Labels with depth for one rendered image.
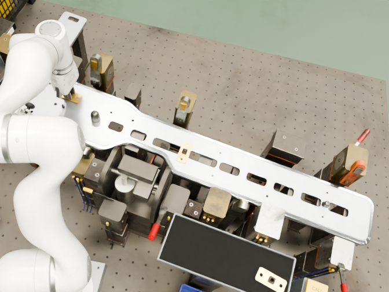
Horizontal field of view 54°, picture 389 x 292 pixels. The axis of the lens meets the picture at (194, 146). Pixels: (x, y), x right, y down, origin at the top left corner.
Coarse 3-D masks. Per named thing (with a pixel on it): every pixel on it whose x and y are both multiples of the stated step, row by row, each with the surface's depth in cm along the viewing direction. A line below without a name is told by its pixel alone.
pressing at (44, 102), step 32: (96, 96) 140; (96, 128) 134; (128, 128) 136; (160, 128) 138; (192, 160) 134; (224, 160) 135; (256, 160) 137; (256, 192) 132; (320, 192) 135; (352, 192) 137; (320, 224) 130; (352, 224) 131
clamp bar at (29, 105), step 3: (27, 105) 111; (30, 105) 111; (33, 105) 111; (24, 108) 111; (27, 108) 111; (30, 108) 113; (33, 108) 113; (18, 111) 109; (21, 111) 110; (24, 111) 111; (27, 111) 111; (30, 111) 112; (18, 114) 109; (21, 114) 109; (24, 114) 109; (27, 114) 109; (30, 114) 110
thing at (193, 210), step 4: (188, 200) 117; (192, 200) 117; (188, 204) 116; (192, 204) 116; (196, 204) 117; (200, 204) 117; (188, 208) 116; (192, 208) 116; (196, 208) 116; (200, 208) 116; (184, 212) 115; (188, 212) 115; (192, 212) 115; (196, 212) 115; (200, 212) 116; (188, 216) 116; (192, 216) 115; (196, 216) 115; (196, 220) 117
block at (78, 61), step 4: (72, 56) 148; (76, 60) 148; (80, 60) 148; (76, 64) 147; (80, 64) 148; (80, 68) 149; (84, 68) 153; (80, 72) 151; (84, 72) 154; (80, 76) 152; (84, 76) 156; (80, 80) 154; (84, 80) 159; (84, 84) 161
